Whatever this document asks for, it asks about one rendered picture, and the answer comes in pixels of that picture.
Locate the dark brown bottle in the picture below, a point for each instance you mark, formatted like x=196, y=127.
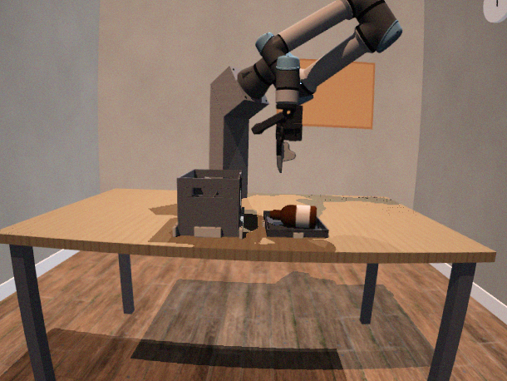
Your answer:
x=304, y=216

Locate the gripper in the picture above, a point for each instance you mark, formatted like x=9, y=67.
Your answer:
x=286, y=132

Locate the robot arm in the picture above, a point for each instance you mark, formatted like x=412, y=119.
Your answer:
x=376, y=30

